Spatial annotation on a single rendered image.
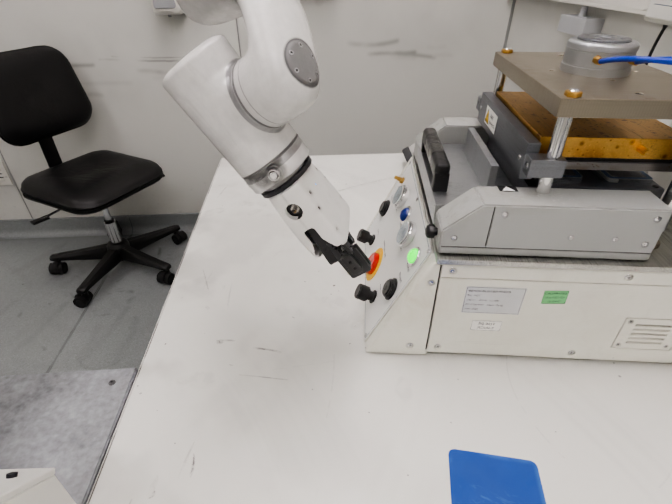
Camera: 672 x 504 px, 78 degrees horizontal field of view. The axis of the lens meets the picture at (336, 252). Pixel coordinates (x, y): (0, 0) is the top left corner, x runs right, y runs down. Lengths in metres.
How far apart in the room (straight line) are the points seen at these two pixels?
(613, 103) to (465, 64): 1.70
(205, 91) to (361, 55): 1.65
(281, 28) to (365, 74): 1.67
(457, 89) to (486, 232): 1.73
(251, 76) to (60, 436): 0.48
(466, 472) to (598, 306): 0.27
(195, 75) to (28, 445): 0.47
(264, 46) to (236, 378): 0.42
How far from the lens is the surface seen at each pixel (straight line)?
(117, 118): 2.30
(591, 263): 0.58
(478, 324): 0.60
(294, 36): 0.44
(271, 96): 0.42
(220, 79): 0.46
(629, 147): 0.60
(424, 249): 0.56
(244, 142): 0.47
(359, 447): 0.55
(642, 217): 0.58
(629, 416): 0.68
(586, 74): 0.63
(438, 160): 0.58
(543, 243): 0.55
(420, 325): 0.59
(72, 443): 0.64
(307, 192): 0.48
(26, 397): 0.72
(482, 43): 2.21
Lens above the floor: 1.23
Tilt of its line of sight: 35 degrees down
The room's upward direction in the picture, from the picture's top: straight up
